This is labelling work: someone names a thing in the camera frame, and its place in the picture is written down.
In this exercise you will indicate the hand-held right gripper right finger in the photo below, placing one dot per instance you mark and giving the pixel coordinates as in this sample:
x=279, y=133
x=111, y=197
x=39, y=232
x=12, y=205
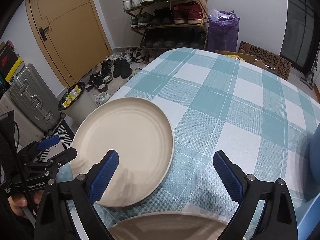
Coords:
x=228, y=177

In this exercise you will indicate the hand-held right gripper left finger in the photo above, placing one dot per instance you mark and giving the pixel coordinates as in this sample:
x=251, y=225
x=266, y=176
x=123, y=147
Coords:
x=103, y=177

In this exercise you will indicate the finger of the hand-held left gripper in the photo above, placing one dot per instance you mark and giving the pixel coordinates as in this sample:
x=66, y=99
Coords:
x=48, y=142
x=63, y=155

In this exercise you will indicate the medium cream plate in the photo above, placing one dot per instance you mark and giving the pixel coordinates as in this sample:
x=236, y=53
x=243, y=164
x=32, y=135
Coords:
x=125, y=140

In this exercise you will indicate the large cream plate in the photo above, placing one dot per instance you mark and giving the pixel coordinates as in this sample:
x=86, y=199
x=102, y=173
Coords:
x=162, y=227

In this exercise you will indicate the large blue bowl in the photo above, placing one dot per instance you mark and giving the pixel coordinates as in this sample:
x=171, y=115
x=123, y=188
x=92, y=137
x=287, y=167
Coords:
x=315, y=165

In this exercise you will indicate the medium blue bowl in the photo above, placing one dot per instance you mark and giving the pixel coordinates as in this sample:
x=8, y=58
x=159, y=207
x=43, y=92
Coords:
x=310, y=220

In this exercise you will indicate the person's left hand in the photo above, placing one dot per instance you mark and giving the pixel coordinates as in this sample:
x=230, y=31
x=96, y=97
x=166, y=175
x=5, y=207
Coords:
x=17, y=203

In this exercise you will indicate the black and white rug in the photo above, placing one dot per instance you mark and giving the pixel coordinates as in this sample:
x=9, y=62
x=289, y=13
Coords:
x=63, y=132

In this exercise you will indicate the white trash bin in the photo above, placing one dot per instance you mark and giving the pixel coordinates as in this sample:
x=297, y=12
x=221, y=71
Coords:
x=80, y=110

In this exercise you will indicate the silver ribbed suitcase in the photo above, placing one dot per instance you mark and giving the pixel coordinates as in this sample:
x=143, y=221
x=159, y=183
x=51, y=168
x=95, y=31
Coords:
x=30, y=97

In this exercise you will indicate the teal checked tablecloth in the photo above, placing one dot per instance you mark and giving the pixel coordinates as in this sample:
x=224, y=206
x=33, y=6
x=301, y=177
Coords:
x=225, y=105

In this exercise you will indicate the yellow and black box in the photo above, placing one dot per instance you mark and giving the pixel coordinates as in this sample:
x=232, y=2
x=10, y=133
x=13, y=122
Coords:
x=15, y=71

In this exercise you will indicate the black and red box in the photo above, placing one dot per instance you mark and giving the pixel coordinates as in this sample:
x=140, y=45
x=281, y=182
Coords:
x=7, y=60

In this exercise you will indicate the pile of scattered shoes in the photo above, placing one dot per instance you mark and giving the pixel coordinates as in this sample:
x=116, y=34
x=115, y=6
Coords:
x=122, y=67

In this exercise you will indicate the yellow wooden door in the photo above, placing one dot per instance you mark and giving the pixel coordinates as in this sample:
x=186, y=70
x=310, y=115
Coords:
x=70, y=30

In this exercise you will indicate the stick vacuum cleaner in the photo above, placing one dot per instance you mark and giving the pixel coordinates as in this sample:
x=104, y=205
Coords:
x=308, y=78

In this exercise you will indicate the patterned cardboard box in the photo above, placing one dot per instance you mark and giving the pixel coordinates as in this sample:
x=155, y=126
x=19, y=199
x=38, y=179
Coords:
x=265, y=55

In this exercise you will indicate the purple plastic bag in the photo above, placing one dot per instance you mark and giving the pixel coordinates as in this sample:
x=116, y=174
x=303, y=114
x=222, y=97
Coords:
x=222, y=37

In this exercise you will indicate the black glass door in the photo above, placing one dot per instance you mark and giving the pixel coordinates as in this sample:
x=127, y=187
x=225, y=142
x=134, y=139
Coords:
x=300, y=25

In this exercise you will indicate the wooden shoe rack with shoes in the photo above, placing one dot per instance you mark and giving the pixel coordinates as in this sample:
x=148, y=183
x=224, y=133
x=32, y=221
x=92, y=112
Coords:
x=185, y=13

